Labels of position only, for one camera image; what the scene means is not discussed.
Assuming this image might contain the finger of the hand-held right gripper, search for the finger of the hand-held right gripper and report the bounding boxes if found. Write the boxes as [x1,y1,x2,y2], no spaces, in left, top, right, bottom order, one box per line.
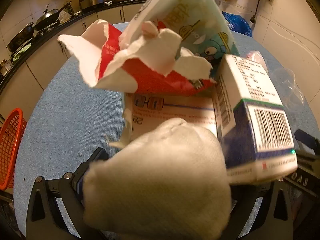
[294,129,320,156]

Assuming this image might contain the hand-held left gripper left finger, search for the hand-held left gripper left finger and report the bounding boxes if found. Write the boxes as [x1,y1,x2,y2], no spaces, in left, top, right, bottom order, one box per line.
[26,147,108,240]

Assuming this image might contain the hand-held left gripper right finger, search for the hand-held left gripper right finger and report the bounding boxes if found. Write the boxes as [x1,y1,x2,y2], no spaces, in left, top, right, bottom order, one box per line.
[231,177,293,240]

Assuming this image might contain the clear plastic cup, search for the clear plastic cup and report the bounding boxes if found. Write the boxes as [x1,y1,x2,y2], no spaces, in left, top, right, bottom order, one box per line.
[270,67,306,113]

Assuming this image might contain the blue and white medicine box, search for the blue and white medicine box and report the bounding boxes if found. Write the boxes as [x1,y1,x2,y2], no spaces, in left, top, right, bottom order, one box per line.
[216,54,298,186]

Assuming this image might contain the white cloth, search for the white cloth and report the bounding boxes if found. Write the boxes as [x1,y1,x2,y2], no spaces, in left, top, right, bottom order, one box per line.
[82,117,232,240]

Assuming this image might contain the orange plastic basket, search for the orange plastic basket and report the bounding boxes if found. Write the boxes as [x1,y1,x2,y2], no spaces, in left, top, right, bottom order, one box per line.
[0,108,27,191]

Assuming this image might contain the pink plastic bag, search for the pink plastic bag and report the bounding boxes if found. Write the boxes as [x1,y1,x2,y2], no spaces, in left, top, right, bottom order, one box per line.
[244,51,268,71]

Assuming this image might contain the white carton box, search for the white carton box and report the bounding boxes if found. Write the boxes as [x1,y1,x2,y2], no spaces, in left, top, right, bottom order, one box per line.
[122,92,218,152]

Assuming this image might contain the red torn carton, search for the red torn carton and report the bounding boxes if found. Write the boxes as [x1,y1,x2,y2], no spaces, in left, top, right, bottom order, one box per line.
[57,19,216,97]

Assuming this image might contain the cartoon print tissue pack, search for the cartoon print tissue pack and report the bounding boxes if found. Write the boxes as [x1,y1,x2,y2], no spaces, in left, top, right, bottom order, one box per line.
[120,0,240,80]

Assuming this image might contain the blue tablecloth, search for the blue tablecloth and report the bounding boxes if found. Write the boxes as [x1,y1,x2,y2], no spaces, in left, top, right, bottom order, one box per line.
[12,22,318,240]

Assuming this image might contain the beige base cabinets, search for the beige base cabinets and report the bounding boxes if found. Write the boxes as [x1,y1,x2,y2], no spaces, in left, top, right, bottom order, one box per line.
[0,2,155,120]

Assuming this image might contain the blue plastic bag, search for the blue plastic bag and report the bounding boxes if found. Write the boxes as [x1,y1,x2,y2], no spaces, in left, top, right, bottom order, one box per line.
[222,11,253,38]

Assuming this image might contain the green cloth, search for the green cloth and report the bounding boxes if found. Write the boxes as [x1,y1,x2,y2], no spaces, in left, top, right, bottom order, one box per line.
[12,44,32,63]

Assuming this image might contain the black frying pan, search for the black frying pan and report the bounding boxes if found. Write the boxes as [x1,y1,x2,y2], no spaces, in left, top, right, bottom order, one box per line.
[6,22,35,52]

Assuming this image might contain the small plastic bag beside wok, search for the small plastic bag beside wok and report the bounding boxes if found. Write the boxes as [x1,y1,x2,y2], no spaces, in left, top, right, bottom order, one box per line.
[59,10,72,23]

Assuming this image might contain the black wok with lid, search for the black wok with lid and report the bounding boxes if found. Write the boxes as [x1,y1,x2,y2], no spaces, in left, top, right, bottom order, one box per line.
[34,2,72,31]

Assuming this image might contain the black kitchen countertop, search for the black kitchen countertop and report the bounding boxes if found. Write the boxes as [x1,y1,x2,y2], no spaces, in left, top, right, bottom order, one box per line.
[0,0,158,90]

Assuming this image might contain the steel rice cooker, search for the steel rice cooker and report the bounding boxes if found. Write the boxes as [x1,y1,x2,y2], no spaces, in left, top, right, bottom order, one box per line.
[79,0,105,12]

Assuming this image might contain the black wall cable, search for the black wall cable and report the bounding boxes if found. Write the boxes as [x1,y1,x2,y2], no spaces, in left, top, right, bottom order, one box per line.
[250,0,263,23]

